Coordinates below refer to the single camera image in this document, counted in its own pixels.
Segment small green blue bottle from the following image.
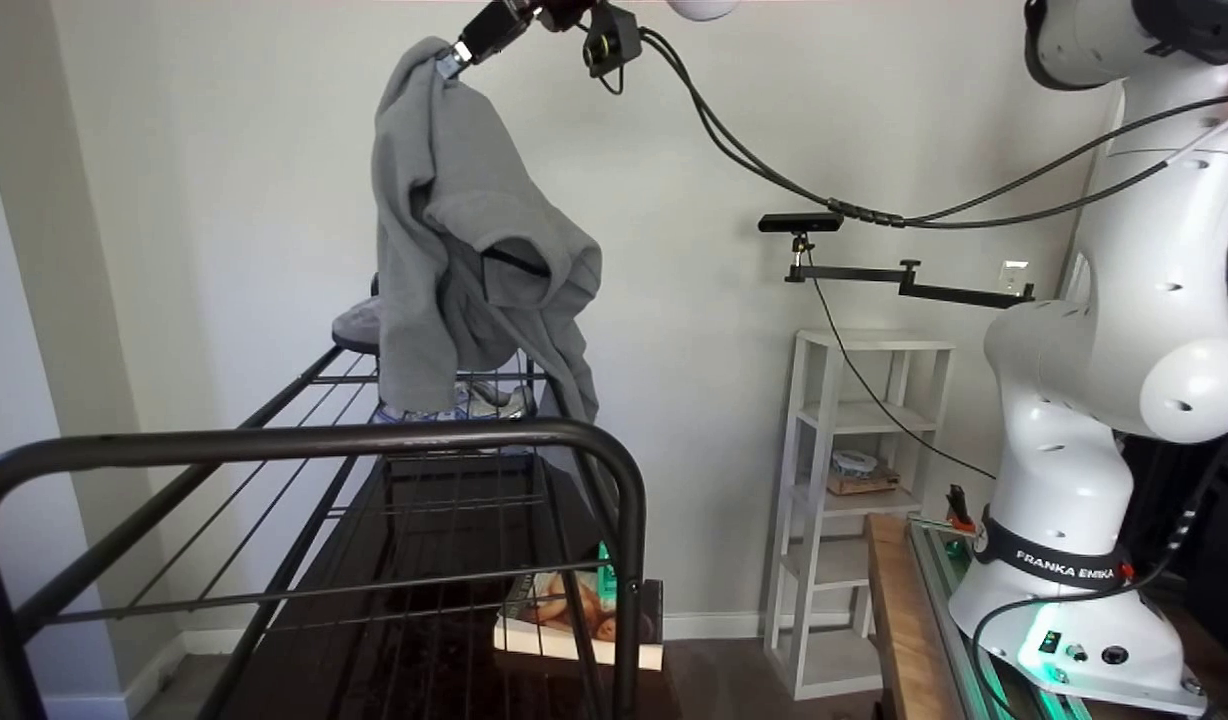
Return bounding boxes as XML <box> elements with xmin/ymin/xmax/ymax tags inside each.
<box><xmin>595</xmin><ymin>544</ymin><xmax>622</xmax><ymax>611</ymax></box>

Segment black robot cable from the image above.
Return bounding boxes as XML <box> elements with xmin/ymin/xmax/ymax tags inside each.
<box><xmin>584</xmin><ymin>0</ymin><xmax>1228</xmax><ymax>231</ymax></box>

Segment grey cloth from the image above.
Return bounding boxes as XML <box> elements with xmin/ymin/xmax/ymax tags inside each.
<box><xmin>374</xmin><ymin>39</ymin><xmax>604</xmax><ymax>419</ymax></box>

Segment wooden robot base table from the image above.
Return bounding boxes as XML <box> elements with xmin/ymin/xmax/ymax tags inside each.
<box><xmin>864</xmin><ymin>512</ymin><xmax>980</xmax><ymax>720</ymax></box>

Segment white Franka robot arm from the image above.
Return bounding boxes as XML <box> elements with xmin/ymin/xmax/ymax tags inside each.
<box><xmin>947</xmin><ymin>0</ymin><xmax>1228</xmax><ymax>715</ymax></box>

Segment white shelf unit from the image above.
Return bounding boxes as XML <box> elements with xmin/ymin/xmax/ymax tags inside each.
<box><xmin>762</xmin><ymin>327</ymin><xmax>954</xmax><ymax>698</ymax></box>

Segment black metal shoe rack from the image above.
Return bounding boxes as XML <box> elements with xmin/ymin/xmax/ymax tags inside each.
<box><xmin>0</xmin><ymin>344</ymin><xmax>648</xmax><ymax>720</ymax></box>

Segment book with colourful cover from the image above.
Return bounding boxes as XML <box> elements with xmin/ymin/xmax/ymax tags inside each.
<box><xmin>492</xmin><ymin>572</ymin><xmax>622</xmax><ymax>666</ymax></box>

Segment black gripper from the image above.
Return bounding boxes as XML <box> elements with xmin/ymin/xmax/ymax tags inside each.
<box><xmin>440</xmin><ymin>0</ymin><xmax>588</xmax><ymax>70</ymax></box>

